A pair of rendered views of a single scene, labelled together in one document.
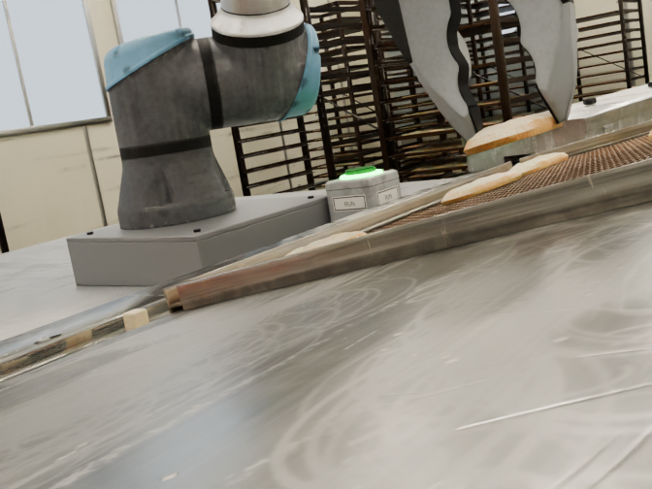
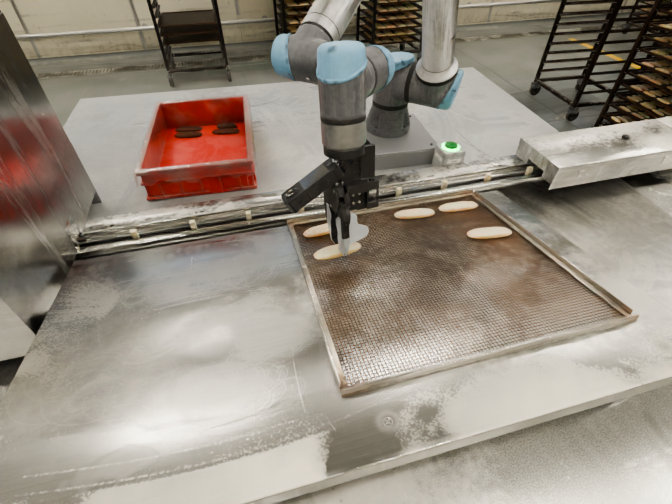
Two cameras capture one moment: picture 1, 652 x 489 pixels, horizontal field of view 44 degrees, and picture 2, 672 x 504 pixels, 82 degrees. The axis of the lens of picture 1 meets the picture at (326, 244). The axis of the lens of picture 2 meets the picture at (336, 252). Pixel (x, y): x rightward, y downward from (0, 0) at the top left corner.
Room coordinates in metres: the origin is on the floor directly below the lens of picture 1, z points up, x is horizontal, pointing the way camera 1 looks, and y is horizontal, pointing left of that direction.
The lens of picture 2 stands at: (-0.04, -0.44, 1.49)
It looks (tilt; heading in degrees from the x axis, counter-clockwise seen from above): 44 degrees down; 38
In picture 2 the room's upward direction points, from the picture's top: straight up
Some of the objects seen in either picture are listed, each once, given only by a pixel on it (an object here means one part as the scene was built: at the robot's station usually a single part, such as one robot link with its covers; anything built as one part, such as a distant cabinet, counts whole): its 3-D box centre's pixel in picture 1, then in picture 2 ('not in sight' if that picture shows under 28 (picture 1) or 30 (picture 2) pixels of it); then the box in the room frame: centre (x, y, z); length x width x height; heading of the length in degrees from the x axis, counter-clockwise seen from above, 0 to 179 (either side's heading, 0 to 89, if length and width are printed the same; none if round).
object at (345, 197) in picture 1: (369, 217); (447, 163); (1.03, -0.06, 0.84); 0.08 x 0.08 x 0.11; 53
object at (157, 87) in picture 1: (160, 87); (394, 77); (1.05, 0.17, 1.05); 0.13 x 0.12 x 0.14; 101
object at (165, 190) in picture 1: (172, 179); (389, 113); (1.05, 0.18, 0.93); 0.15 x 0.15 x 0.10
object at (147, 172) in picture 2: not in sight; (202, 141); (0.61, 0.61, 0.87); 0.49 x 0.34 x 0.10; 49
